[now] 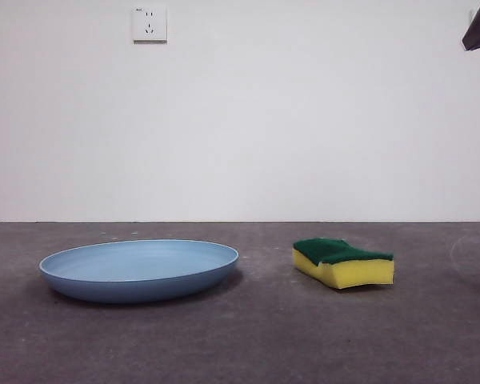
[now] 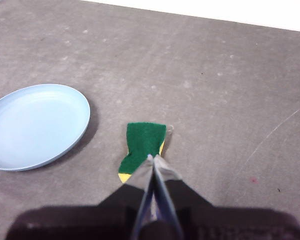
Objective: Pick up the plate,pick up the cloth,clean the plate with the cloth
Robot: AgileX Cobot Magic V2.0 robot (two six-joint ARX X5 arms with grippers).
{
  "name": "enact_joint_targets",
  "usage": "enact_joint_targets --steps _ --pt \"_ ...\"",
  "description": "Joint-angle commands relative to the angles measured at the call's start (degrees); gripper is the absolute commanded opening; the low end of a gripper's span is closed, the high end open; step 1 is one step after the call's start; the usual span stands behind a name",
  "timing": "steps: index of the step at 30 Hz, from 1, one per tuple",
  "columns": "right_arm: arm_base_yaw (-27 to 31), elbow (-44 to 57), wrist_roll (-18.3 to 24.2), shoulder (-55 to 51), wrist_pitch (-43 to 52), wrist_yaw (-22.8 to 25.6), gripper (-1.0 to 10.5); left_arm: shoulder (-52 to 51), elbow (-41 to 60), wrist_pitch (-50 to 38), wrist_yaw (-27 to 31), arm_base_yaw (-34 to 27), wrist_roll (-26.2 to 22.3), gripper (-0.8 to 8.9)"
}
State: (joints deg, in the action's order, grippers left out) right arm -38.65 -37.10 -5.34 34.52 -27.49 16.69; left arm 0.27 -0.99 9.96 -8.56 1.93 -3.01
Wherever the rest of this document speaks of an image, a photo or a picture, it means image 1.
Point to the yellow sponge with green pad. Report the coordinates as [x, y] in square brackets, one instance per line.
[352, 274]

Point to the light blue round plate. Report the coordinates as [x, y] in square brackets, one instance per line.
[144, 280]

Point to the white wall socket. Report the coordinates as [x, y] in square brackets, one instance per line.
[150, 24]

